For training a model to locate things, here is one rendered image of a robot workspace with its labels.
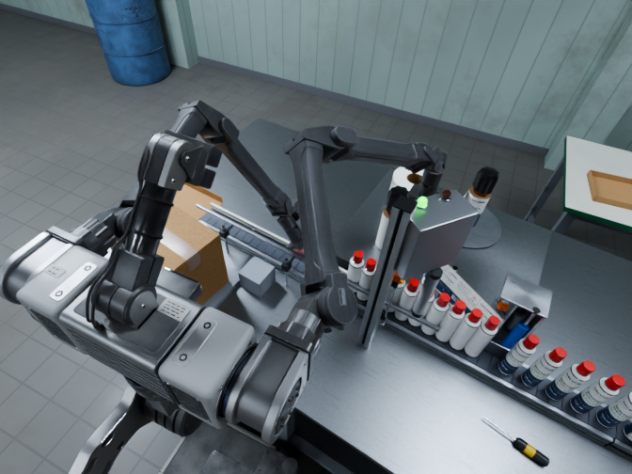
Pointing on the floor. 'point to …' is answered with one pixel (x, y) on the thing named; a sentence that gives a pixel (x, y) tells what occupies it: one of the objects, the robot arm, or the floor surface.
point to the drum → (131, 39)
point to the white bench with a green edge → (588, 211)
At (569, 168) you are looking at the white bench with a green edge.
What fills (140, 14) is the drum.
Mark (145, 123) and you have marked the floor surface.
